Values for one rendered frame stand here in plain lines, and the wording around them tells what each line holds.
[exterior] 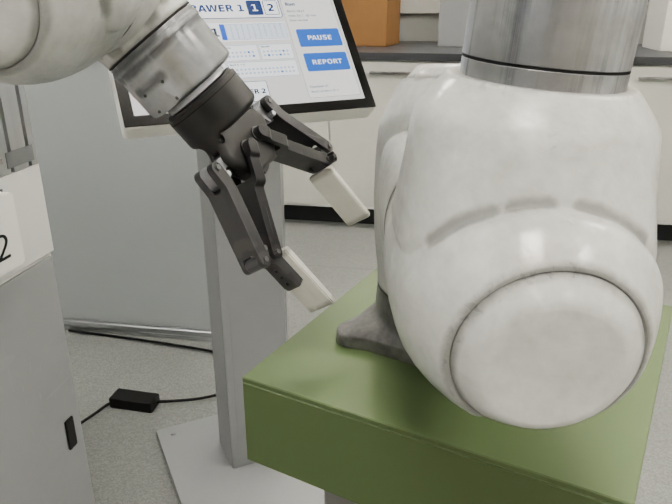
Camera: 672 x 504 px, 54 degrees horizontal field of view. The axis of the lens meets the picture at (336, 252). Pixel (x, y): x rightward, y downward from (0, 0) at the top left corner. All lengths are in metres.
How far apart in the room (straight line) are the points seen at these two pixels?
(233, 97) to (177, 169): 1.67
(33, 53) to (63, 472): 0.99
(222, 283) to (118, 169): 0.91
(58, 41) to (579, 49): 0.28
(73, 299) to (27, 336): 1.50
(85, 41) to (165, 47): 0.16
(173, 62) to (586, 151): 0.34
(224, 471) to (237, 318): 0.43
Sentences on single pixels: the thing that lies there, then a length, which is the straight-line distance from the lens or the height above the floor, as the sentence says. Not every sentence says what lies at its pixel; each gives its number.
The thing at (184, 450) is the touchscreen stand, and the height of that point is 0.03.
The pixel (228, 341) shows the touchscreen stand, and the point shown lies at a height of 0.41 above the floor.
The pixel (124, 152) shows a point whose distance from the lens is 2.31.
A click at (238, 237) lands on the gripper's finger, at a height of 1.00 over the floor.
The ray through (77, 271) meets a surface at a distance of 2.56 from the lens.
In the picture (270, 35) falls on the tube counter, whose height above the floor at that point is 1.10.
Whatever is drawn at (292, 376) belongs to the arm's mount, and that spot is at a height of 0.86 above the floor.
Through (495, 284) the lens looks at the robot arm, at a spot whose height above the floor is 1.06.
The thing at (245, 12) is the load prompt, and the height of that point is 1.15.
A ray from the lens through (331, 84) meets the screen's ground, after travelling 1.42.
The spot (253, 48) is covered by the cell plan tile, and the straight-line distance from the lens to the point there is 1.41.
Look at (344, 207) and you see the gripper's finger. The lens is 0.70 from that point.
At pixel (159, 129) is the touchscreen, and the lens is 1.29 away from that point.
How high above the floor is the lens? 1.20
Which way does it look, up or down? 22 degrees down
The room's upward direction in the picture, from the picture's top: straight up
